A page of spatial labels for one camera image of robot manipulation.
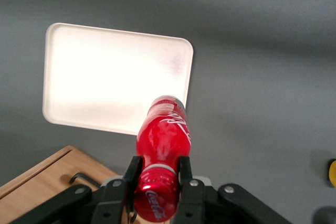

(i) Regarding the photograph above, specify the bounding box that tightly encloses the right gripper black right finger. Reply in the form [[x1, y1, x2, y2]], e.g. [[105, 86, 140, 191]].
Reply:
[[178, 156, 207, 224]]

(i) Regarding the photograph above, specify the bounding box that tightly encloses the wooden drawer front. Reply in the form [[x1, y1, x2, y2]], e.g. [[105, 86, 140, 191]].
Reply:
[[0, 149, 124, 201]]

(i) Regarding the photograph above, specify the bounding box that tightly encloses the red coke bottle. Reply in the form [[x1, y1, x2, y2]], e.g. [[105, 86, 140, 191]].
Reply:
[[132, 94, 193, 222]]

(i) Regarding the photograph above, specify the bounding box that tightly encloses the cream plastic tray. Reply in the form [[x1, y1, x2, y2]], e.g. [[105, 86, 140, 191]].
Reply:
[[42, 22, 194, 136]]

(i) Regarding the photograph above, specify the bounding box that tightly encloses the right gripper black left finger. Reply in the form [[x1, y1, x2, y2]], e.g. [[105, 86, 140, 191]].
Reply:
[[91, 156, 144, 224]]

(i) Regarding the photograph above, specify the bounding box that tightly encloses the black metal drawer handle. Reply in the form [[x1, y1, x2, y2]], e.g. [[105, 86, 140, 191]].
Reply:
[[68, 173, 102, 189]]

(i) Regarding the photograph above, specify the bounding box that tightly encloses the yellow lemon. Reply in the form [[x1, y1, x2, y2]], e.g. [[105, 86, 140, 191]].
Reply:
[[328, 158, 336, 188]]

